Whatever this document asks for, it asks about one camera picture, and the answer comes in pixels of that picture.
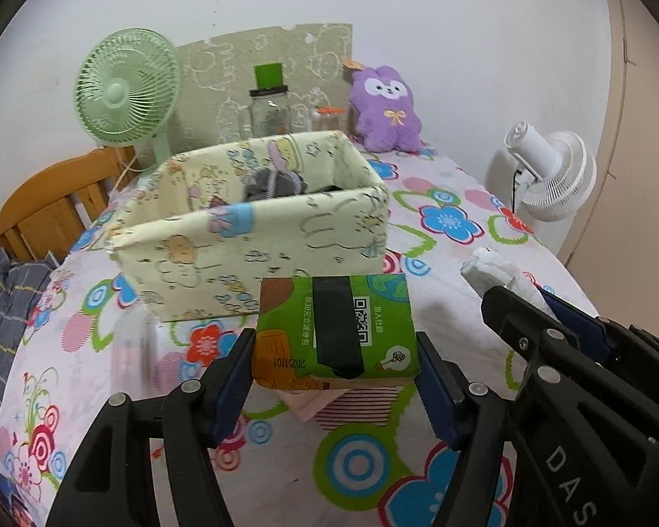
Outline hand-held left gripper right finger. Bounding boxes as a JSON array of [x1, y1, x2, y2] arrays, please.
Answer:
[[416, 332, 515, 527]]

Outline beige door frame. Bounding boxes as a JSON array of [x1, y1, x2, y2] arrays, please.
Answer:
[[598, 0, 659, 297]]

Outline grey plaid pillow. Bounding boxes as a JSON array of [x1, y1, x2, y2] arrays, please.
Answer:
[[0, 231, 61, 396]]

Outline purple plush rabbit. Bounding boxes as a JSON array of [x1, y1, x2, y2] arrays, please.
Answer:
[[342, 56, 424, 153]]

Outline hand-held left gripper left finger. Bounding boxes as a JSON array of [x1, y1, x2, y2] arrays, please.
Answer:
[[47, 329, 257, 527]]

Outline cotton swab container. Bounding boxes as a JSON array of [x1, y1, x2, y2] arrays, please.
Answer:
[[314, 104, 344, 134]]

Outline black fan cable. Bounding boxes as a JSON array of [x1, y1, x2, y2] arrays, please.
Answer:
[[511, 167, 529, 213]]

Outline yellow printed fabric box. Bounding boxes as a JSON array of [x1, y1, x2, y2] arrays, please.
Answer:
[[107, 130, 391, 323]]

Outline pink striped cloth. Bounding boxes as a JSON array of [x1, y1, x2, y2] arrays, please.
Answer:
[[282, 383, 419, 430]]

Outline white fan cable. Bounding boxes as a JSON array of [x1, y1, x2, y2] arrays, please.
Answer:
[[118, 145, 150, 177]]

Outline wooden bed headboard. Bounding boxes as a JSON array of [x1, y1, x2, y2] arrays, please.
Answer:
[[0, 145, 144, 263]]

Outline white standing fan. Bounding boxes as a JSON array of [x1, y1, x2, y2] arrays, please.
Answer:
[[502, 119, 597, 223]]

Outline glass jar with green lid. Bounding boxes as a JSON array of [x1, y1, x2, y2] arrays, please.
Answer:
[[242, 63, 293, 139]]

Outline grey plush toy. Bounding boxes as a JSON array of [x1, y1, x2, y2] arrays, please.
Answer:
[[244, 167, 309, 202]]

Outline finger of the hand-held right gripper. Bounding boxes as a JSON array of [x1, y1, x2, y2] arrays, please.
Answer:
[[540, 290, 659, 451], [482, 285, 659, 527]]

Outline green patterned board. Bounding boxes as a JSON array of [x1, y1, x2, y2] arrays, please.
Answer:
[[176, 23, 355, 148]]

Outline white cloth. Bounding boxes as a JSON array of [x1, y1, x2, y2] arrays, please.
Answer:
[[460, 248, 559, 320]]

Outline green desk fan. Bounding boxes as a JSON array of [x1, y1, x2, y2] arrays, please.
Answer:
[[75, 27, 183, 166]]

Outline green tissue pack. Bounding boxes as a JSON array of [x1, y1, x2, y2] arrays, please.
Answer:
[[253, 273, 421, 392]]

